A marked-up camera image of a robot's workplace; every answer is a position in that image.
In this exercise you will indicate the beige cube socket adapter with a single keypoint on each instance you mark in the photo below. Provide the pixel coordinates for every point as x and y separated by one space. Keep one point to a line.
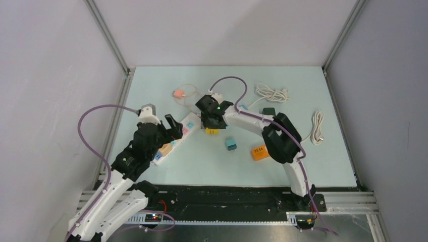
165 149

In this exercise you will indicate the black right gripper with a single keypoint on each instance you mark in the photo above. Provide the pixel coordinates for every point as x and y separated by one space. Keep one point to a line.
205 123

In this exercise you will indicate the orange power strip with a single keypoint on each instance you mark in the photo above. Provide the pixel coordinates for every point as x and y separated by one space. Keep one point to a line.
259 153

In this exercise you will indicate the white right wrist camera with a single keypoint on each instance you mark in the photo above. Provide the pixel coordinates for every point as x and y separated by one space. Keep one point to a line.
218 97

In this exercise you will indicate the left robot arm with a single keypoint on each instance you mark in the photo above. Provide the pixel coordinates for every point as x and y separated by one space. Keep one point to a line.
120 195

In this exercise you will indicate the dark green cube adapter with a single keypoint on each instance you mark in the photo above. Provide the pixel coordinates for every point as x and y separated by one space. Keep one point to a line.
269 111

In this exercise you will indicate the yellow cube socket adapter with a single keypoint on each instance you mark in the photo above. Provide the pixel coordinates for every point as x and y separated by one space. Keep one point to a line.
212 131

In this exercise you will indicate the white power strip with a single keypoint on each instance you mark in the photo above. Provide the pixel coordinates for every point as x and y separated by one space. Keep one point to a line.
191 123

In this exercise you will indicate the pink USB charger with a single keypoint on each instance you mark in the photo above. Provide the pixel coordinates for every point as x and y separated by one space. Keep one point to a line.
179 94

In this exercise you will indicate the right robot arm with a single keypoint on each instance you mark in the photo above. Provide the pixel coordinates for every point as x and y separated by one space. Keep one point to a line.
282 140

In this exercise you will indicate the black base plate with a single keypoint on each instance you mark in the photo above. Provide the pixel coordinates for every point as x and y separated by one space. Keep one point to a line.
231 204

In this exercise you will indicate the teal USB charger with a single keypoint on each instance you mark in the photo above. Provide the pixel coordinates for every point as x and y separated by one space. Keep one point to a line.
231 144

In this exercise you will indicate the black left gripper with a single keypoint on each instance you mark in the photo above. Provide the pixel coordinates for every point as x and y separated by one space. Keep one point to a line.
175 132

